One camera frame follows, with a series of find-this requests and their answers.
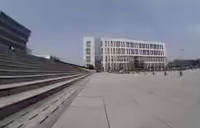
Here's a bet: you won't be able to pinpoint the row of bollards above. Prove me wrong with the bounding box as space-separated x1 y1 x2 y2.
142 68 184 79

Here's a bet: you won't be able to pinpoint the large white building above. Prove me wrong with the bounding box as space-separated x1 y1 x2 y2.
82 36 169 72

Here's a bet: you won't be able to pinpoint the wide grey concrete steps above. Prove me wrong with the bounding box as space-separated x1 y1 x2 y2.
0 43 94 123

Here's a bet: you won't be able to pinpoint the grey slotted paving strip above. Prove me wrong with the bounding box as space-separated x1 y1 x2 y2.
0 78 91 128

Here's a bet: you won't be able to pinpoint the dark banded building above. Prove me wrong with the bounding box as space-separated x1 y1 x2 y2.
0 10 32 52

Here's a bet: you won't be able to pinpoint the row of trees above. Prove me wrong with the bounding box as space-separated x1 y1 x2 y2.
169 55 200 69

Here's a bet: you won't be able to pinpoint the grey concrete slab pavement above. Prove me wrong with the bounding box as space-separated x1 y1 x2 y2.
51 68 200 128

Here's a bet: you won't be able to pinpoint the small white building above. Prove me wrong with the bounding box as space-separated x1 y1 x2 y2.
34 54 52 61

